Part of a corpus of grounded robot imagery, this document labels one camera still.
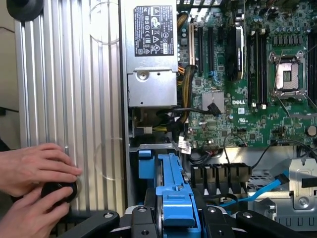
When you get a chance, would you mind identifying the person's right hand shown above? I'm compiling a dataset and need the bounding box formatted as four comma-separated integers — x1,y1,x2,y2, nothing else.
0,186,75,238

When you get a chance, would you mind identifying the person's left hand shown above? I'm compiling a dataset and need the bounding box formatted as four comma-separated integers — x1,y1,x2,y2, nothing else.
0,143,84,198

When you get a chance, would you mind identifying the open grey PC case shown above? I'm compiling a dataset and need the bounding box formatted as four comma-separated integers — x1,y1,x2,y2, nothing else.
118,0,317,238

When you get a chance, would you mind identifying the grey metal drive cage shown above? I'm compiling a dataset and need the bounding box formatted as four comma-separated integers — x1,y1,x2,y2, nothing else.
247,158,317,225

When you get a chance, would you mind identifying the green motherboard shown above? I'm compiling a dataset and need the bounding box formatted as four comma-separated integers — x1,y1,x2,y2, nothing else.
177,0,317,152

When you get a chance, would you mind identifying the silver heat sink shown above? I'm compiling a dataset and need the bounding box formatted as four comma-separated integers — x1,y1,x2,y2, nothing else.
202,91,225,115

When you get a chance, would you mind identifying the grey power supply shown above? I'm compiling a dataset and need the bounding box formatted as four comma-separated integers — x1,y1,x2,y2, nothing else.
124,0,179,109

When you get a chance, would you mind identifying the silver socket cover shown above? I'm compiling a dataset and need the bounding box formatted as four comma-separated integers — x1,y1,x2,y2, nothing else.
276,94,317,120

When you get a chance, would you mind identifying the CPU socket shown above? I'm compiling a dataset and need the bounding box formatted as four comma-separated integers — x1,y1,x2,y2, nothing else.
271,52,307,99

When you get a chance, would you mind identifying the black expansion slot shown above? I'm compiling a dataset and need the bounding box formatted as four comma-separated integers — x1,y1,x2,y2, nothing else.
207,26,214,73
197,26,204,74

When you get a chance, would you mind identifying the black graphics card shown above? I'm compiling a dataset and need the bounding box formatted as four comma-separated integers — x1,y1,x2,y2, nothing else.
225,22,246,82

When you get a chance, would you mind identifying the beige expansion slot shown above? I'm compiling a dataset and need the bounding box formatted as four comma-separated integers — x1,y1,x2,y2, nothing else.
188,22,196,65

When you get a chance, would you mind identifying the black round cap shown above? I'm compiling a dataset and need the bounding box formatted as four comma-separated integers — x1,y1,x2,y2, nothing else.
6,0,45,22

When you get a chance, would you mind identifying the black plastic wire holder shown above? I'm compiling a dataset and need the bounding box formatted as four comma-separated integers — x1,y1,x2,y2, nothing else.
190,162,253,197

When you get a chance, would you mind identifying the blue SATA wire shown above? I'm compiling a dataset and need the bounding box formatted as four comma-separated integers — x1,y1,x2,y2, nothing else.
219,173,290,208

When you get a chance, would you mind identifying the black wire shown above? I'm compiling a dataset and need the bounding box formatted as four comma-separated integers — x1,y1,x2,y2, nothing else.
251,138,317,169

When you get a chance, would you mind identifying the black wire plug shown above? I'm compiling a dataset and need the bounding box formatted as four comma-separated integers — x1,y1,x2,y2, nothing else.
172,102,221,117

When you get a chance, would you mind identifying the power supply wire bundle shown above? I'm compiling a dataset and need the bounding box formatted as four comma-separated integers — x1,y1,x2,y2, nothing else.
152,12,199,139

